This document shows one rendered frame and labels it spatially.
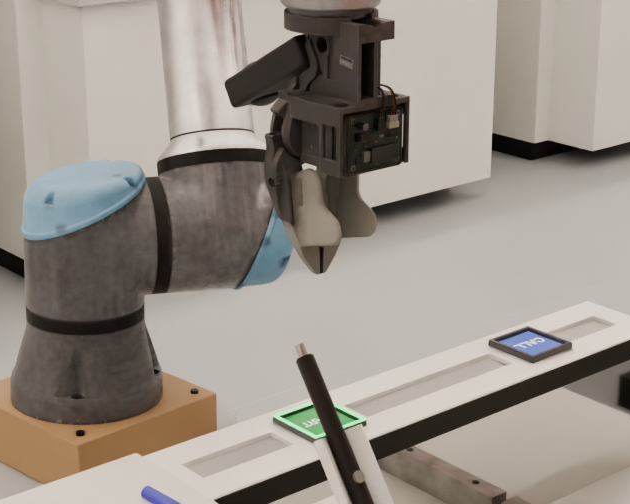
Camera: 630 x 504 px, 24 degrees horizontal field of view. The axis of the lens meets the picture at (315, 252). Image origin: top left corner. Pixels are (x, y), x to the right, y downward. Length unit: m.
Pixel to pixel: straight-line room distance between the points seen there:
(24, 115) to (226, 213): 2.86
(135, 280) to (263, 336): 2.57
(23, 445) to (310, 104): 0.53
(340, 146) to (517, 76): 4.66
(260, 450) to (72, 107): 3.02
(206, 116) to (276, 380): 2.29
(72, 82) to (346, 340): 1.05
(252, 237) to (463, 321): 2.70
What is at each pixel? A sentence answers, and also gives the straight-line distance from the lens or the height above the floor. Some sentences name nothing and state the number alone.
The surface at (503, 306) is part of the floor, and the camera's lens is 4.21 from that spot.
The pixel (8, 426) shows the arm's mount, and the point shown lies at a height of 0.87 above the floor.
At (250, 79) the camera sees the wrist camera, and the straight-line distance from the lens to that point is 1.16.
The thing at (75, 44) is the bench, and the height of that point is 0.75.
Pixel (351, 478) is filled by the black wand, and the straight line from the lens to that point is 0.89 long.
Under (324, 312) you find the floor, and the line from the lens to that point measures 4.13.
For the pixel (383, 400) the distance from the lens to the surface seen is 1.27.
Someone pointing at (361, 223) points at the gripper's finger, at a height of 1.14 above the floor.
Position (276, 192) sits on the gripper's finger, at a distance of 1.12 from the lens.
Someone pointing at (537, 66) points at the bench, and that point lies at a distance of 5.64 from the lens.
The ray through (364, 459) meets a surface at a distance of 0.90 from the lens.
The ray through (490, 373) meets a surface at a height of 0.96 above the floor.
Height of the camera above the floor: 1.48
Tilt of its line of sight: 19 degrees down
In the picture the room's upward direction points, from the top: straight up
